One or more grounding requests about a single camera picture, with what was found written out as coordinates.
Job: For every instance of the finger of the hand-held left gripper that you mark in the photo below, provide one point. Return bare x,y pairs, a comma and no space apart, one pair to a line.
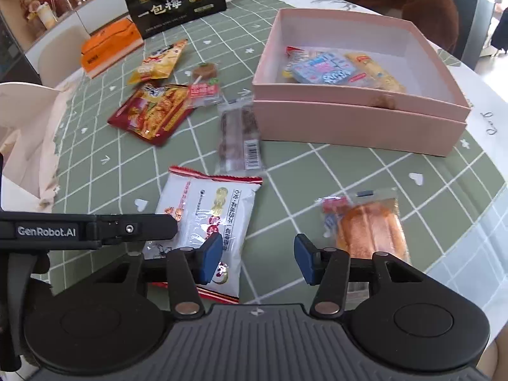
151,226

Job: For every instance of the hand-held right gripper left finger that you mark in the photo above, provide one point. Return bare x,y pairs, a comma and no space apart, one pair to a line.
210,258

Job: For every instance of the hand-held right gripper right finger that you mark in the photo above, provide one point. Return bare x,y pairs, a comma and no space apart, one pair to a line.
303,258

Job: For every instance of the white red-edged snack packet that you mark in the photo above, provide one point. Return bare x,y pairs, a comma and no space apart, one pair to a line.
206,210

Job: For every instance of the clear bread packet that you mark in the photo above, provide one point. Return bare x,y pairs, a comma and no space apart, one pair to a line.
369,226

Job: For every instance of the red foil snack packet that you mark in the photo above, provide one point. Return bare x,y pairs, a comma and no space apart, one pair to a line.
151,115

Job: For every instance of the clear brown bar packet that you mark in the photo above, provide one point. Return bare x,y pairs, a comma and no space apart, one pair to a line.
238,135

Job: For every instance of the pink cardboard box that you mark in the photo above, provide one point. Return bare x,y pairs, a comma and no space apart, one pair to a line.
337,127

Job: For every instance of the small green-label sweet packet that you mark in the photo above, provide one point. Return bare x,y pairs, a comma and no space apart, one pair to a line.
204,91

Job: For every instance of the yellow cartoon snack packet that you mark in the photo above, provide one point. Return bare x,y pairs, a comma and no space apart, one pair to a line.
158,63

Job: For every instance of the blue cartoon candy packet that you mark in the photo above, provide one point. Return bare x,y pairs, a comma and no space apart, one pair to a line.
325,71

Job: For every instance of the yellow rice cracker packet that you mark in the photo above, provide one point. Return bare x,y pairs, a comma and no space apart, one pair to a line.
377,73

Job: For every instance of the clear red-label olive packet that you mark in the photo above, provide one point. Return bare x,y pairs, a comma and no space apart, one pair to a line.
295,57

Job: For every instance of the green checkered tablecloth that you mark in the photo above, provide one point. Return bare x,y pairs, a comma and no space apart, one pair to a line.
301,174

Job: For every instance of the white paper bag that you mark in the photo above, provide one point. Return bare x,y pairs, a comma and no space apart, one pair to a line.
24,147

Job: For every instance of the white chair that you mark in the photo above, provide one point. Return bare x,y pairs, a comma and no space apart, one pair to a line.
63,55

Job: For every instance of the orange cardboard box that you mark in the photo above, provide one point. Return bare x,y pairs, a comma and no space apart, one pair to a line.
111,43

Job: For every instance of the large black snack bag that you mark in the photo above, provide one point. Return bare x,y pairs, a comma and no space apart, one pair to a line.
174,12

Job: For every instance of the dark cabinet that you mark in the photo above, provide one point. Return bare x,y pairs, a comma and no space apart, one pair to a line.
468,8

